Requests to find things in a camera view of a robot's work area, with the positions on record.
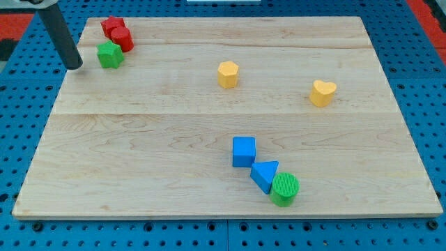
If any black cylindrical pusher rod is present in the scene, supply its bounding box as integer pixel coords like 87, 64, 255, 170
37, 3, 83, 70

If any grey tool mount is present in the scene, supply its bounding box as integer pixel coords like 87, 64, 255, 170
17, 0, 59, 12

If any green star block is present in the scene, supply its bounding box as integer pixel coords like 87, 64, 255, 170
97, 40, 124, 69

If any red star block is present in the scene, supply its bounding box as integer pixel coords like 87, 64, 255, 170
100, 15, 125, 38

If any red cylinder block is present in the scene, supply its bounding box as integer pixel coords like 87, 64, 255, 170
110, 26, 134, 52

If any wooden board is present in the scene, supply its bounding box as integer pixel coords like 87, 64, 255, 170
12, 17, 443, 220

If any yellow hexagon block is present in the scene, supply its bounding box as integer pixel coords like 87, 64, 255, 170
217, 61, 239, 89

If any blue cube block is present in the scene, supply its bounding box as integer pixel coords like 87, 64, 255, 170
232, 137, 256, 167

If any blue triangle block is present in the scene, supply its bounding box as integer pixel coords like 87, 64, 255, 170
250, 160, 279, 194

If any green cylinder block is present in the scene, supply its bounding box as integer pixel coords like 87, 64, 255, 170
269, 172, 300, 207

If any yellow heart block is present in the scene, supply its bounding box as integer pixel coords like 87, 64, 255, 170
309, 79, 337, 107

